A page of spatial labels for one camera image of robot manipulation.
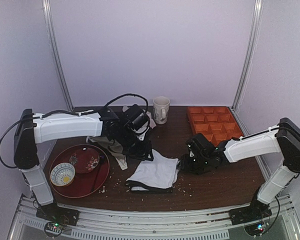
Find pink white underwear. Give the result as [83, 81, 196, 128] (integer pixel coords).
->
[121, 105, 157, 141]

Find white black boxer briefs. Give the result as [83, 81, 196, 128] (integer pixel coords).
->
[125, 149, 180, 193]

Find left aluminium frame post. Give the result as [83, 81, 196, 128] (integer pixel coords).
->
[41, 0, 74, 110]

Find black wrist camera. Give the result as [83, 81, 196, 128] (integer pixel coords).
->
[123, 104, 150, 131]
[185, 133, 216, 157]

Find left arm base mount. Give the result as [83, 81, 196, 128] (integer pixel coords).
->
[36, 202, 80, 226]

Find red floral bowl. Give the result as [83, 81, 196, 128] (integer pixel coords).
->
[69, 147, 100, 174]

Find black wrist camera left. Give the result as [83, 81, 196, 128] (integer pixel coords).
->
[123, 104, 150, 131]

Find olive green underwear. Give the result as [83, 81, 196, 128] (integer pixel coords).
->
[86, 136, 128, 171]

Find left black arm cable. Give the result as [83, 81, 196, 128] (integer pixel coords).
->
[103, 93, 150, 116]

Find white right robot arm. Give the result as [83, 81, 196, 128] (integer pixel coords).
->
[178, 117, 300, 208]

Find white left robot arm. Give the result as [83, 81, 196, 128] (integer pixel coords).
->
[13, 105, 154, 206]

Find right aluminium frame post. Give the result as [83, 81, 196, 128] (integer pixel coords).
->
[231, 0, 263, 112]

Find white ceramic mug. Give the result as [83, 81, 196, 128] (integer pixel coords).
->
[153, 96, 170, 125]

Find aluminium front rail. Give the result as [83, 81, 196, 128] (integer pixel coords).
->
[8, 194, 300, 240]

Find aluminium frame post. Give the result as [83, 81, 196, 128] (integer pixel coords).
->
[231, 0, 263, 112]
[41, 0, 74, 110]

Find blue white patterned bowl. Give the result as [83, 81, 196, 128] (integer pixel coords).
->
[50, 162, 76, 187]

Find orange compartment tray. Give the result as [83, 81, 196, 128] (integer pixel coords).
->
[186, 106, 244, 146]

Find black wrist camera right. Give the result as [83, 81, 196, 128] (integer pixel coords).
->
[185, 133, 216, 157]

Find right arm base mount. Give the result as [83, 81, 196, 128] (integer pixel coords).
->
[229, 200, 272, 226]

